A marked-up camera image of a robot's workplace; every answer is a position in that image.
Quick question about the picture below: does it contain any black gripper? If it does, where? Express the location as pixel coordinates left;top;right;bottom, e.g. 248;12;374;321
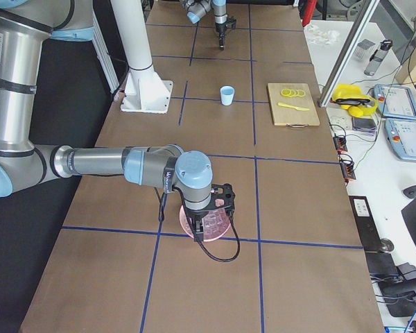
215;22;227;51
184;206;209;241

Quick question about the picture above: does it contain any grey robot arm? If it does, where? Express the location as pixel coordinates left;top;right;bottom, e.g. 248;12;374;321
0;40;112;247
180;0;228;51

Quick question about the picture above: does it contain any pile of ice cubes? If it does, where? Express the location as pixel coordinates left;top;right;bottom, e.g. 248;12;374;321
203;208;229;239

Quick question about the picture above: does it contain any light blue plastic cup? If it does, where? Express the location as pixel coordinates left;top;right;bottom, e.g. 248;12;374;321
220;85;235;106

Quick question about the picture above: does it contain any pink bowl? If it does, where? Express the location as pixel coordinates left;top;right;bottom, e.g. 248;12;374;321
180;207;230;242

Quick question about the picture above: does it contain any lemon slice one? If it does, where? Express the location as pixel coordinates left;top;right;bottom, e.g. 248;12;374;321
280;89;291;97

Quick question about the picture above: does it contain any yellow plastic knife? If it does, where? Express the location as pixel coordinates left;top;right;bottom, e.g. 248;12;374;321
277;102;310;111

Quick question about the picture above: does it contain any clear plastic wrap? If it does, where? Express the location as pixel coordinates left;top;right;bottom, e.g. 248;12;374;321
304;24;340;45

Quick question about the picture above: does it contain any lemon slice four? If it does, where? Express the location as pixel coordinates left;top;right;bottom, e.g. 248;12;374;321
297;89;306;97

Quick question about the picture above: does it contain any wooden cutting board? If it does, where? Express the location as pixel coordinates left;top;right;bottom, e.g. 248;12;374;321
267;83;320;128

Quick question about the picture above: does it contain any yellow cloth bag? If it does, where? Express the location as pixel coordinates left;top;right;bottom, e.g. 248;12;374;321
331;83;379;118

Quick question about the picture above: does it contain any water bottle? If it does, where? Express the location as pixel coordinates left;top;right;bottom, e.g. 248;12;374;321
364;40;393;76

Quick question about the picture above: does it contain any upper teach pendant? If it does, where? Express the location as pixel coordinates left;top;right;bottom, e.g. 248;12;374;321
373;84;416;120

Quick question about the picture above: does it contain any teach pendant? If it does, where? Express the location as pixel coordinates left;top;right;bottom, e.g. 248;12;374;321
384;118;416;162
373;84;416;120

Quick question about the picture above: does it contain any lower teach pendant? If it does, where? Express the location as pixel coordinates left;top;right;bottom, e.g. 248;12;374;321
384;118;416;162

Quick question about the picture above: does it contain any black computer mouse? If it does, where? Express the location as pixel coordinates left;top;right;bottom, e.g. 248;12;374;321
402;185;416;199

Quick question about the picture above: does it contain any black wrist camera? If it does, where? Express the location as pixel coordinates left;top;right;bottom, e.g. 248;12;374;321
207;183;235;217
225;16;236;29

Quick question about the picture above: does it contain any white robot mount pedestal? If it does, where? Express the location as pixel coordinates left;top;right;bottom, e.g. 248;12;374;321
111;0;173;114

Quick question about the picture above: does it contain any aluminium frame post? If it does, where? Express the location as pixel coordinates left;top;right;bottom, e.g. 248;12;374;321
318;0;380;108

